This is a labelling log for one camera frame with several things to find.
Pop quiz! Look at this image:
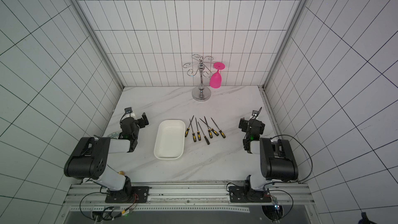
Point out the file tool yellow black handle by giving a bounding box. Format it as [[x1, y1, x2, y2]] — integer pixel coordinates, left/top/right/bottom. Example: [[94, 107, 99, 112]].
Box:
[[184, 115, 194, 137]]

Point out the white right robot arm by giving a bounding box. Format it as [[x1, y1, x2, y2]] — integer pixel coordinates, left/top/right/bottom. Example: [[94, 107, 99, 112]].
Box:
[[226, 117, 299, 203]]

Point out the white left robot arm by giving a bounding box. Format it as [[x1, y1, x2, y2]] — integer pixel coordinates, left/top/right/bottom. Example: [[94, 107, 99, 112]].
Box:
[[64, 111, 149, 203]]

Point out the white plastic storage box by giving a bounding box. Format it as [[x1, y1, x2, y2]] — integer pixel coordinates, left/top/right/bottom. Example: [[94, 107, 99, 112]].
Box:
[[153, 119, 186, 160]]

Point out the patterned round plate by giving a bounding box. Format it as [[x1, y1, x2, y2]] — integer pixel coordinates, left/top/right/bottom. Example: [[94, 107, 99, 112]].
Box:
[[108, 132, 120, 139]]

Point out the pink plastic wine glass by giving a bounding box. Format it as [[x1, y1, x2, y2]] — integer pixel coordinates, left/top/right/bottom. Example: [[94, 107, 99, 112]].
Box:
[[209, 62, 226, 89]]

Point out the chrome glass hanger stand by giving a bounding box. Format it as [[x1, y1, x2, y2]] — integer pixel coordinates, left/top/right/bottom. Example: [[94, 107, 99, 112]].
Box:
[[183, 54, 214, 102]]

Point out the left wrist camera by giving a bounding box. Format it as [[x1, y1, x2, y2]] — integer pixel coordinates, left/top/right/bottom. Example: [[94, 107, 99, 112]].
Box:
[[124, 107, 136, 118]]

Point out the aluminium mounting rail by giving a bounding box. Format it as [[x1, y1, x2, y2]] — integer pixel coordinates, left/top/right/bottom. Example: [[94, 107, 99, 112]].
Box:
[[62, 181, 315, 215]]

